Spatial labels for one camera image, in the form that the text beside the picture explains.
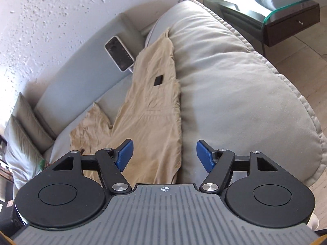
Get grey duvet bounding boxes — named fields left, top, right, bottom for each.
left=146, top=1, right=326, bottom=186

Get tan khaki trousers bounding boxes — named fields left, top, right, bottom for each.
left=70, top=30, right=182, bottom=186

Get grey pillow rear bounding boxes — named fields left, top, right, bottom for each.
left=12, top=92, right=54, bottom=154

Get glass top side table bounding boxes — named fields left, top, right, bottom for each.
left=203, top=0, right=320, bottom=48

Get grey bed sheet mattress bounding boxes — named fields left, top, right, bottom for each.
left=48, top=74, right=132, bottom=163

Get grey pillow front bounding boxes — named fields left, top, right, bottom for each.
left=5, top=116, right=46, bottom=190

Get grey upholstered headboard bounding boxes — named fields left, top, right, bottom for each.
left=34, top=13, right=145, bottom=138

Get grey pillow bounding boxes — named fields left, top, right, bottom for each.
left=5, top=116, right=46, bottom=190
left=12, top=92, right=54, bottom=154

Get white smartphone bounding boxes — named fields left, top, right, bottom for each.
left=104, top=36, right=135, bottom=72

